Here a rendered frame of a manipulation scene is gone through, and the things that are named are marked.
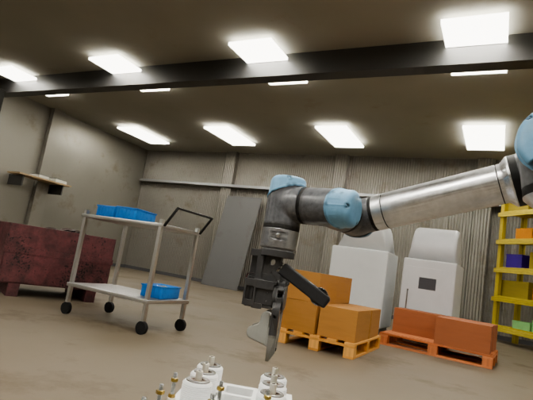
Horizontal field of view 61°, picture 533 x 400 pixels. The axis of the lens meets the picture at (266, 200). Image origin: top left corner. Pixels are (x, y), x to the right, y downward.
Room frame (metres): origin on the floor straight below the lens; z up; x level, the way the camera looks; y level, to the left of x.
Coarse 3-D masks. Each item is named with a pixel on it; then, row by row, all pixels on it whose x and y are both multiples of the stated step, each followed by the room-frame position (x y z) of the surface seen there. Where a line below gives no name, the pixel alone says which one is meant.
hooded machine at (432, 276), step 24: (432, 240) 5.92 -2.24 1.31; (456, 240) 5.80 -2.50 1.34; (408, 264) 5.91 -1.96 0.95; (432, 264) 5.76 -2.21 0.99; (456, 264) 5.63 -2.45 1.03; (408, 288) 5.89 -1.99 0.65; (432, 288) 5.74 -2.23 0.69; (456, 288) 5.76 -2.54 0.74; (432, 312) 5.73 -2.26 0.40; (456, 312) 5.94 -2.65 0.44
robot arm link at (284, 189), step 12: (276, 180) 0.90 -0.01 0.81; (288, 180) 0.89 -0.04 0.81; (300, 180) 0.90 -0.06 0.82; (276, 192) 0.90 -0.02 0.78; (288, 192) 0.89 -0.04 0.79; (276, 204) 0.90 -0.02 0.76; (288, 204) 0.88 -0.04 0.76; (276, 216) 0.90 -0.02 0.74; (288, 216) 0.89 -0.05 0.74; (288, 228) 0.90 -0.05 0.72
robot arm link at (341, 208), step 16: (304, 192) 0.87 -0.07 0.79; (320, 192) 0.85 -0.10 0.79; (336, 192) 0.84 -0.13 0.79; (352, 192) 0.83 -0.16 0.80; (304, 208) 0.87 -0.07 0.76; (320, 208) 0.84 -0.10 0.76; (336, 208) 0.83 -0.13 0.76; (352, 208) 0.83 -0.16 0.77; (304, 224) 0.90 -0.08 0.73; (320, 224) 0.87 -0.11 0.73; (336, 224) 0.85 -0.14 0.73; (352, 224) 0.84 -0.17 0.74
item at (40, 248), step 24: (0, 240) 4.48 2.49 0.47; (24, 240) 4.30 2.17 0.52; (48, 240) 4.42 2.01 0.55; (72, 240) 4.55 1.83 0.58; (96, 240) 4.69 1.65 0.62; (0, 264) 4.22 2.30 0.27; (24, 264) 4.33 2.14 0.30; (48, 264) 4.45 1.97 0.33; (72, 264) 4.58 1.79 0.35; (96, 264) 4.72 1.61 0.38; (0, 288) 4.55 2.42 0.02
